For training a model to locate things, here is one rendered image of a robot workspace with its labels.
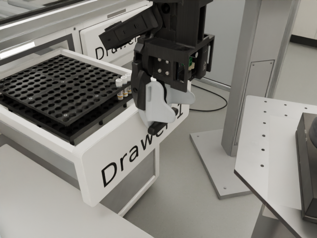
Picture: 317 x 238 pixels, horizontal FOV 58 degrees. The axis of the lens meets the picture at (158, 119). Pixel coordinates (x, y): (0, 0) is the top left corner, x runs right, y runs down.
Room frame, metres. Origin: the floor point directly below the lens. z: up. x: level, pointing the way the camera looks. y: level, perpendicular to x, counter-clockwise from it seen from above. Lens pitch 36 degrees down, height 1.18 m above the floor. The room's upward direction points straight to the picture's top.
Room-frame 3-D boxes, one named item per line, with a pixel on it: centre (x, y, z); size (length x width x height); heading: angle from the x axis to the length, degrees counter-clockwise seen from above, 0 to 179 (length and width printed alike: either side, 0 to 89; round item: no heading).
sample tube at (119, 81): (0.49, 0.08, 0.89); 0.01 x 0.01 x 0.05
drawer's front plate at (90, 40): (0.83, 0.11, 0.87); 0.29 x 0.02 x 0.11; 146
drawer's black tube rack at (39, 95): (0.50, 0.19, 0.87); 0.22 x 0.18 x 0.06; 56
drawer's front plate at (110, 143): (0.39, 0.02, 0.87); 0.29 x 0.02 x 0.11; 146
